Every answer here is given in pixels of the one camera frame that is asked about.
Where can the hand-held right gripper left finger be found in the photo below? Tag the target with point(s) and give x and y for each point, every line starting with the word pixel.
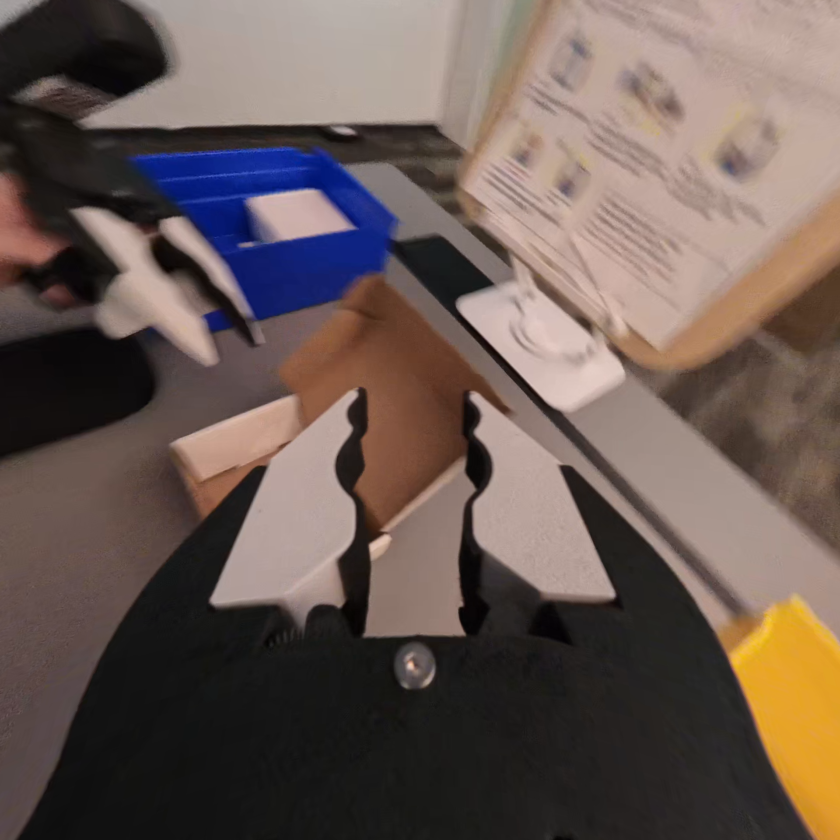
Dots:
pixel 289 512

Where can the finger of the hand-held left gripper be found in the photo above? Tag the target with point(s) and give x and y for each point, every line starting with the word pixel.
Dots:
pixel 200 262
pixel 148 295

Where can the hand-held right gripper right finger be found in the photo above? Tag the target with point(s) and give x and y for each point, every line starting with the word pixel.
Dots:
pixel 538 525

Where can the brown cardboard box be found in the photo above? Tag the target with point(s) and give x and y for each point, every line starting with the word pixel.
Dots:
pixel 394 367

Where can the small white box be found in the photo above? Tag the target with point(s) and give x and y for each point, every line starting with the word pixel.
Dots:
pixel 298 213

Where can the person's left hand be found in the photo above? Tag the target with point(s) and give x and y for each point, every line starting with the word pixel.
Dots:
pixel 19 243

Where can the blue plastic bin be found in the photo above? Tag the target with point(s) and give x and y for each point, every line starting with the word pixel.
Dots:
pixel 308 275

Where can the dark cloth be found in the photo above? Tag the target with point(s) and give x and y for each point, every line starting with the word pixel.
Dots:
pixel 59 387

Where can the white board stand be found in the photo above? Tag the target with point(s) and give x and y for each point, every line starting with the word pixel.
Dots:
pixel 558 348

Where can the small white floor object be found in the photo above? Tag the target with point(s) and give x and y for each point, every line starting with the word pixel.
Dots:
pixel 341 132

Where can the yellow plastic bin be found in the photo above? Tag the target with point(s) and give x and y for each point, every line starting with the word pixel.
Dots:
pixel 794 709

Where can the printed instruction board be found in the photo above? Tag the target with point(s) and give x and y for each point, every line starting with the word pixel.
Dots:
pixel 656 164

